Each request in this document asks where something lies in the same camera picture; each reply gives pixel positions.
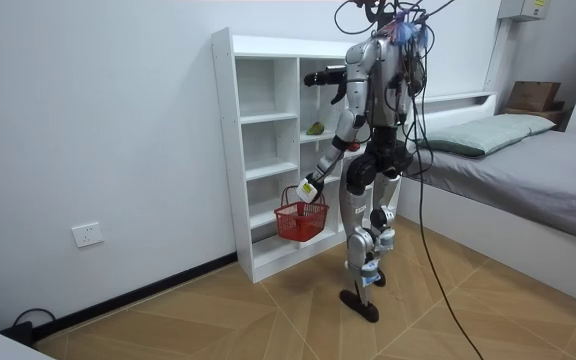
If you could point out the brown cardboard box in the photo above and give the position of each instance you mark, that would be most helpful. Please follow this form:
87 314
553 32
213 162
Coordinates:
533 96

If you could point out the green soft toy fruit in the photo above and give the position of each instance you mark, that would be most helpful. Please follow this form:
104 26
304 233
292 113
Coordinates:
315 129

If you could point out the white shelf unit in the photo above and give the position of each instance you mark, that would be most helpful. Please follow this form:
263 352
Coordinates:
268 150

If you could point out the white wall socket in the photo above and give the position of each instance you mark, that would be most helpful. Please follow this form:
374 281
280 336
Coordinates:
87 234

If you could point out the robot legs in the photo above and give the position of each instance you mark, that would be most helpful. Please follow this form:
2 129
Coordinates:
359 210

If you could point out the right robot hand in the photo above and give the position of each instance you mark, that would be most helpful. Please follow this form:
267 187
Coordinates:
314 79

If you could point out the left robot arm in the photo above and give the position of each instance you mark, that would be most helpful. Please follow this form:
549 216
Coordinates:
354 82

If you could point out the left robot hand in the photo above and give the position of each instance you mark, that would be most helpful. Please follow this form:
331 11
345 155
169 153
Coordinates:
307 190

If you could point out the white wall conduit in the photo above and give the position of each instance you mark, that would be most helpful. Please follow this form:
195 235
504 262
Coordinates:
497 55

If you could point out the grey wall electrical box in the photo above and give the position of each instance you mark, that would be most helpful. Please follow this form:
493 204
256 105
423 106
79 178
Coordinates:
523 8

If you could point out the grey-green pillow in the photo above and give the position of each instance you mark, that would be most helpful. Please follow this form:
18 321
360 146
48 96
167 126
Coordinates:
483 132

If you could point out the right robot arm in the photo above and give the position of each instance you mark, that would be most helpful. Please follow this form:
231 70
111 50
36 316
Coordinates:
337 76

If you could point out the red plastic basket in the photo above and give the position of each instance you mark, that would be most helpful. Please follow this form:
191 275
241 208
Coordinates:
301 222

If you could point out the robot body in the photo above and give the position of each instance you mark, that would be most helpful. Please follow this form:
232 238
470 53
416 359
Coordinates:
384 85

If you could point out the black power adapter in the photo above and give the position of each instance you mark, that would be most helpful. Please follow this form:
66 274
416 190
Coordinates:
18 334

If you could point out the grey bed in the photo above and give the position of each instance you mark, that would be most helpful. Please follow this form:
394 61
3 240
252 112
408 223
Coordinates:
528 190

